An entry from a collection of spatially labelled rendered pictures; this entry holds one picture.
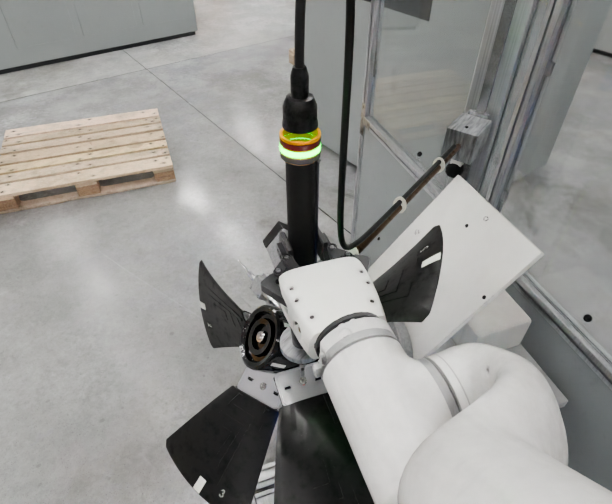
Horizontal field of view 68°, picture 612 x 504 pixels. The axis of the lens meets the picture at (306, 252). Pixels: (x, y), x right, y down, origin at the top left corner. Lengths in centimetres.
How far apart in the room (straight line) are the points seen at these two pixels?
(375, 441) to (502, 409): 12
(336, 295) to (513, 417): 24
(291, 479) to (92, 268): 238
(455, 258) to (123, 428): 170
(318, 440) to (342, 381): 36
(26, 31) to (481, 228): 564
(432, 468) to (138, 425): 202
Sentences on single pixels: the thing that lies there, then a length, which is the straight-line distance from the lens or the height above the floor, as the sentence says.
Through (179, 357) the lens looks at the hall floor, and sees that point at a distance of 238.
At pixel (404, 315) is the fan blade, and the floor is 142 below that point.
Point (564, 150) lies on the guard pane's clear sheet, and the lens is 121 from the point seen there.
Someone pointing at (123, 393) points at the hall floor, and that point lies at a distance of 235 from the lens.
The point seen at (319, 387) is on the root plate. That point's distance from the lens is 82.
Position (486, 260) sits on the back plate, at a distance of 92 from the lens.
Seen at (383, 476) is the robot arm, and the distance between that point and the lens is 39.
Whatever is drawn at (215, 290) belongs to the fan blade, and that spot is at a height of 114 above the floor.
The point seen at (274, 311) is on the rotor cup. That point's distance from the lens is 82.
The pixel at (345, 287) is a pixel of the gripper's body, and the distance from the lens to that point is 49.
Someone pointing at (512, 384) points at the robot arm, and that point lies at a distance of 33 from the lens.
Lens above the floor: 189
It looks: 42 degrees down
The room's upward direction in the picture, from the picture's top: straight up
